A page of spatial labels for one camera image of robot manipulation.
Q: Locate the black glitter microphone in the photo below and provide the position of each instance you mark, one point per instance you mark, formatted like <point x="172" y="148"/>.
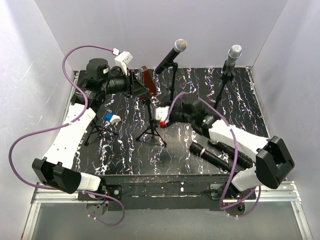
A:
<point x="242" y="159"/>

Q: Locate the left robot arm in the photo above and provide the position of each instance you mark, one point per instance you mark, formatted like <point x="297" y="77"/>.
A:
<point x="95" y="83"/>

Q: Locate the black microphone iridescent head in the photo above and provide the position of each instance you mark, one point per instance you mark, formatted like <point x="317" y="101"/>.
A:
<point x="180" y="46"/>

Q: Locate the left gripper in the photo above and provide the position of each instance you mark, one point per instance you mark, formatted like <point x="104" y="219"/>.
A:
<point x="134" y="87"/>

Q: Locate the silver glitter microphone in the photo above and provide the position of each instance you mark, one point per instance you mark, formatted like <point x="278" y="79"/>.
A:
<point x="233" y="54"/>

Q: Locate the small black tripod stand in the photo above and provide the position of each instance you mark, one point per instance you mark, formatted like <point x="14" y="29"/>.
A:
<point x="97" y="129"/>

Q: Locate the brown wooden metronome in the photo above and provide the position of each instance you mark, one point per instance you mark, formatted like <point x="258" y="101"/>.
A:
<point x="146" y="79"/>

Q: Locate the tall black tripod stand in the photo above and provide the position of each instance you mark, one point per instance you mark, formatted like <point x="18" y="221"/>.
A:
<point x="152" y="128"/>

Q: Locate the white and blue block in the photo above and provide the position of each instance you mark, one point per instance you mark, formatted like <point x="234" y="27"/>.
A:
<point x="112" y="118"/>

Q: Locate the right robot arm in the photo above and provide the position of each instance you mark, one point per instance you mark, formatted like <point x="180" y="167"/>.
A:
<point x="258" y="161"/>

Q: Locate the right round base stand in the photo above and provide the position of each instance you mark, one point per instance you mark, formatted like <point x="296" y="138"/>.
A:
<point x="225" y="79"/>

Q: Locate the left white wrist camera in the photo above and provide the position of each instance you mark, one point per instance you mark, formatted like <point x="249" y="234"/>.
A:
<point x="122" y="59"/>

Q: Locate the matte black microphone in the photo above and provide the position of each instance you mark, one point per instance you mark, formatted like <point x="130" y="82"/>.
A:
<point x="201" y="152"/>

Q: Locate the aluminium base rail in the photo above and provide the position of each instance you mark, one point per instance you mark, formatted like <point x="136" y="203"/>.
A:
<point x="166" y="192"/>

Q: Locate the round base microphone stand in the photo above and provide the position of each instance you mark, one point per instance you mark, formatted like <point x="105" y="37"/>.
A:
<point x="167" y="100"/>

